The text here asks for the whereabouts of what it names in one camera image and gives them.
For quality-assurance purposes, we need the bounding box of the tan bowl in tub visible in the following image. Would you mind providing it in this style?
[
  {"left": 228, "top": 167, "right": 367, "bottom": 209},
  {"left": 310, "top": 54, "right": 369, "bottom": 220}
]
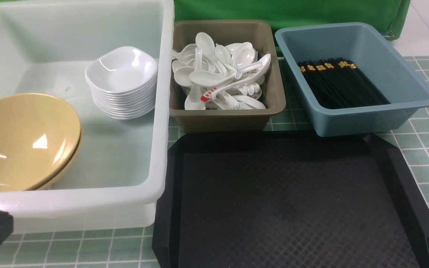
[{"left": 0, "top": 93, "right": 82, "bottom": 192}]

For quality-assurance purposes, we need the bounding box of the large white plastic tub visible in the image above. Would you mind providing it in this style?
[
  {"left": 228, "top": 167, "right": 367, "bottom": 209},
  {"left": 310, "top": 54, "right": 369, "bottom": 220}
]
[{"left": 0, "top": 0, "right": 174, "bottom": 233}]

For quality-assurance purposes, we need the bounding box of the stack of white dishes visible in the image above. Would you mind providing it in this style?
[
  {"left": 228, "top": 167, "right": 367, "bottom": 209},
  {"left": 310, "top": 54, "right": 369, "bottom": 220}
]
[{"left": 85, "top": 46, "right": 158, "bottom": 120}]

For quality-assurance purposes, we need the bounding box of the black plastic serving tray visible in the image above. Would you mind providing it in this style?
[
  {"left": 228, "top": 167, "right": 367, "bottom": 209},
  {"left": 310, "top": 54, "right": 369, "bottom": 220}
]
[{"left": 152, "top": 131, "right": 429, "bottom": 268}]

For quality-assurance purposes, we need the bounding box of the brown plastic bin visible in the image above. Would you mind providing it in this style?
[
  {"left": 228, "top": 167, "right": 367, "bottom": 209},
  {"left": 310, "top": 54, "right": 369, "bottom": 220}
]
[{"left": 170, "top": 19, "right": 287, "bottom": 134}]

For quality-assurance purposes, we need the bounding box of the pile of white spoons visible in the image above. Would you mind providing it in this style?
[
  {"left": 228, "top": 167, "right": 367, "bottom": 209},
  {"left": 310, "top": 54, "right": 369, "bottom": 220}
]
[{"left": 171, "top": 32, "right": 272, "bottom": 111}]

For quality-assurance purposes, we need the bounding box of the bundle of black chopsticks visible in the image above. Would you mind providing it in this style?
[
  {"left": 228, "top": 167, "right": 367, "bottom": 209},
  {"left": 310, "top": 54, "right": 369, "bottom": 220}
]
[{"left": 297, "top": 58, "right": 390, "bottom": 109}]

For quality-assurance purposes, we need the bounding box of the blue plastic bin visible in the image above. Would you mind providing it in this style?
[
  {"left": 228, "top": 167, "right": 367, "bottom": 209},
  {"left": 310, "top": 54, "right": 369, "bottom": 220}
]
[{"left": 275, "top": 22, "right": 429, "bottom": 137}]

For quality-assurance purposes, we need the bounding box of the green checkered tablecloth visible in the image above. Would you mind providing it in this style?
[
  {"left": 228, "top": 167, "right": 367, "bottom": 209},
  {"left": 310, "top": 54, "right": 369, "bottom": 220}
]
[{"left": 0, "top": 56, "right": 429, "bottom": 268}]

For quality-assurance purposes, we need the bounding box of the green backdrop cloth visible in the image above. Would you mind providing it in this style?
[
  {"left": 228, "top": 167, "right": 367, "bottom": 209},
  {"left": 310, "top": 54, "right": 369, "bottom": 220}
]
[{"left": 174, "top": 0, "right": 410, "bottom": 41}]

